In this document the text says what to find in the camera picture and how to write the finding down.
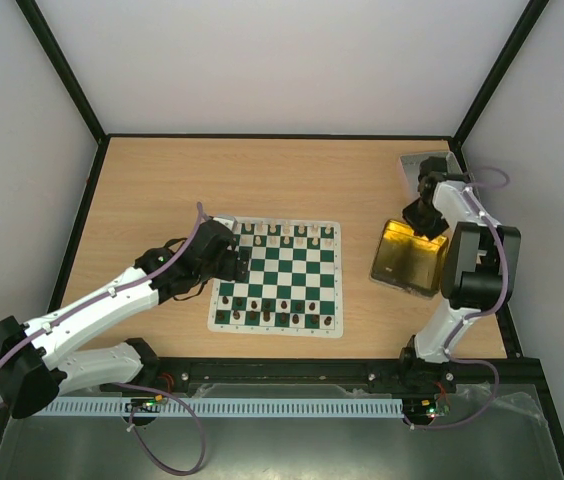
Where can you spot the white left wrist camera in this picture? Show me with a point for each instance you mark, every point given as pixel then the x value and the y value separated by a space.
pixel 229 222

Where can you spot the green white chess board mat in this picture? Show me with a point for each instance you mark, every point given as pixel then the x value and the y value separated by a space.
pixel 294 273

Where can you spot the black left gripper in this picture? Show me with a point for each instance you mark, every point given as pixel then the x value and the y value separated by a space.
pixel 228 272

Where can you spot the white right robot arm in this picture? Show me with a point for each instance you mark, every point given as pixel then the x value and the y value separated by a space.
pixel 478 274

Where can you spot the grey slotted cable duct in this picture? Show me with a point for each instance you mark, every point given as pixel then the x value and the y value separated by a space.
pixel 226 408

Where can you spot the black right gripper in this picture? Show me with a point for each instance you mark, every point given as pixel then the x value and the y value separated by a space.
pixel 425 223

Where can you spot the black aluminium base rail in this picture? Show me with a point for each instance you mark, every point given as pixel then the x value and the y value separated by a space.
pixel 183 375

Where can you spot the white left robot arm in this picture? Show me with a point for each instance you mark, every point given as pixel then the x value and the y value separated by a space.
pixel 42 358

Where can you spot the gold metal tin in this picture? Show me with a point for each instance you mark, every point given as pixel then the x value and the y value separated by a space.
pixel 408 262

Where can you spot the silver pink tin lid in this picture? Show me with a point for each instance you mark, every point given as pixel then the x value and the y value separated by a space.
pixel 409 168

